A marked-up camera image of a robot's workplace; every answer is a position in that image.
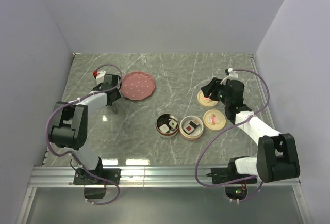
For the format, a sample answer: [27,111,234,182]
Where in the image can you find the orange sushi roll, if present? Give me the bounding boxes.
[189,119,200,128]

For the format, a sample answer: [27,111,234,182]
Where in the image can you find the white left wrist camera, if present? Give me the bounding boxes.
[93,70,106,86]

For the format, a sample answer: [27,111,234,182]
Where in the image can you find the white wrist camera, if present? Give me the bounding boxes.
[93,70,106,86]
[225,68,238,78]

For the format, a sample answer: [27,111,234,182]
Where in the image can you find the aluminium front rail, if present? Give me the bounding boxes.
[18,166,304,223]

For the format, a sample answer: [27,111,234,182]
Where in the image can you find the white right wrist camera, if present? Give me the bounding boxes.
[225,68,238,78]

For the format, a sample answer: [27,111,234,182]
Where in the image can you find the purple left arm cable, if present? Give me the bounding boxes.
[45,63,123,206]

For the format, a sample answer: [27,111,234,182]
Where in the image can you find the beige lunch box tier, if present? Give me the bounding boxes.
[179,115,204,141]

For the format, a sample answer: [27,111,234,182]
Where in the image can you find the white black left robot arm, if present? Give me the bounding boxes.
[46,73,122,184]

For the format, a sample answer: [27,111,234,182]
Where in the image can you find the red sushi roll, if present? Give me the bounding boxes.
[183,125,195,135]

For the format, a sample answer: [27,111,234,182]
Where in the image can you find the pink dotted plate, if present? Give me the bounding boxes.
[121,71,155,101]

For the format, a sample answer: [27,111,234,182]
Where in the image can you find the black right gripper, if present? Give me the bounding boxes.
[201,77,231,106]

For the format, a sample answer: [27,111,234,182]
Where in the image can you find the black spiky sea cucumber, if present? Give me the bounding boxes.
[157,116,169,125]

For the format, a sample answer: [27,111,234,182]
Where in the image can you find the metal lunch box tier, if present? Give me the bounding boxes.
[155,114,180,138]

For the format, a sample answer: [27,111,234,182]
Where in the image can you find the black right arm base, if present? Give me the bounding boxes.
[206,157,257,201]

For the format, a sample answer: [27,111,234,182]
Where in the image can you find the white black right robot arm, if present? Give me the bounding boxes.
[201,77,300,183]

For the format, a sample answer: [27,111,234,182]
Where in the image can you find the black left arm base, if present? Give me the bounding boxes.
[73,168,121,200]

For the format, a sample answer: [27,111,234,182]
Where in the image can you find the metal serving tongs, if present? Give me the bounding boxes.
[111,102,118,114]

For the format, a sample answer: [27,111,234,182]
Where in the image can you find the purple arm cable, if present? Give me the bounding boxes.
[45,63,123,206]
[194,68,270,204]

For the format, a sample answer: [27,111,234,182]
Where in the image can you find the pale sushi roll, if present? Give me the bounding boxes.
[159,124,170,133]

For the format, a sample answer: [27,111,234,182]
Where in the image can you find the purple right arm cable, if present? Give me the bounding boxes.
[194,68,270,204]

